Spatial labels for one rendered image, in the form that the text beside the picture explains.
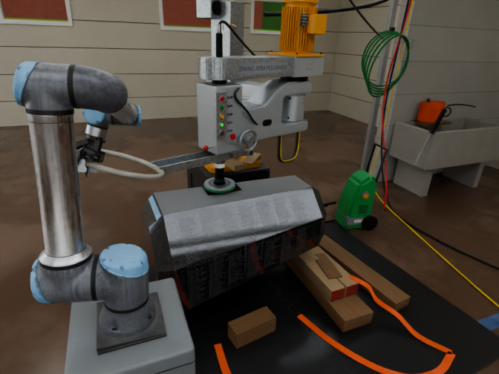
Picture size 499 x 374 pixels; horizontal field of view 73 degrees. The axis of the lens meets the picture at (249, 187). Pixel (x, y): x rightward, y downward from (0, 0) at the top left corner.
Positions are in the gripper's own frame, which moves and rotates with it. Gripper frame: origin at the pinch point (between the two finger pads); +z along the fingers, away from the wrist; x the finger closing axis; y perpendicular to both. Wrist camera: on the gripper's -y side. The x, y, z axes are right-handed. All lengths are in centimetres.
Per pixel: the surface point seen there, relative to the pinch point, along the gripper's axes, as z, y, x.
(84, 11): -157, -457, 416
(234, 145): -34, 43, 74
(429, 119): -134, 185, 360
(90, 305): 36, 45, -30
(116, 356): 36, 70, -44
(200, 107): -50, 18, 63
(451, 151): -101, 219, 337
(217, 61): -76, 27, 49
